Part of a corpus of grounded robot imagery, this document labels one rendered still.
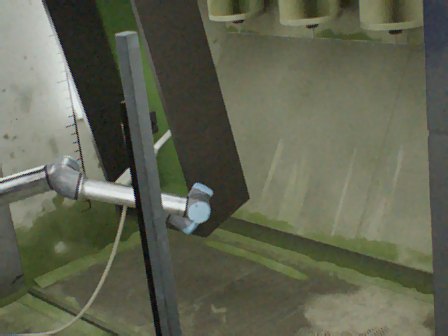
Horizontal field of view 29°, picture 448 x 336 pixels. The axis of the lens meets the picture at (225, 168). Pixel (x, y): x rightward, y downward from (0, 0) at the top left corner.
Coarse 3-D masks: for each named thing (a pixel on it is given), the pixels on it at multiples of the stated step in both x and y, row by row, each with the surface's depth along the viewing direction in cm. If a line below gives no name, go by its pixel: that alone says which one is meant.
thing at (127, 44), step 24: (120, 48) 248; (144, 96) 253; (144, 120) 255; (144, 144) 256; (144, 168) 258; (144, 192) 262; (144, 216) 266; (168, 264) 271; (168, 288) 272; (168, 312) 274
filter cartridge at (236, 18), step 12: (216, 0) 484; (228, 0) 480; (240, 0) 481; (252, 0) 482; (264, 0) 494; (216, 12) 486; (228, 12) 483; (240, 12) 484; (252, 12) 484; (264, 12) 492
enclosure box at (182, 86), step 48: (48, 0) 386; (96, 0) 407; (144, 0) 349; (192, 0) 370; (96, 48) 410; (144, 48) 411; (192, 48) 374; (96, 96) 414; (192, 96) 378; (96, 144) 418; (192, 144) 382; (240, 192) 413
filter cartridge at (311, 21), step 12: (288, 0) 443; (300, 0) 439; (312, 0) 439; (324, 0) 439; (336, 0) 444; (288, 12) 445; (300, 12) 441; (312, 12) 441; (324, 12) 441; (336, 12) 446; (288, 24) 447; (300, 24) 443; (312, 24) 441; (312, 36) 459
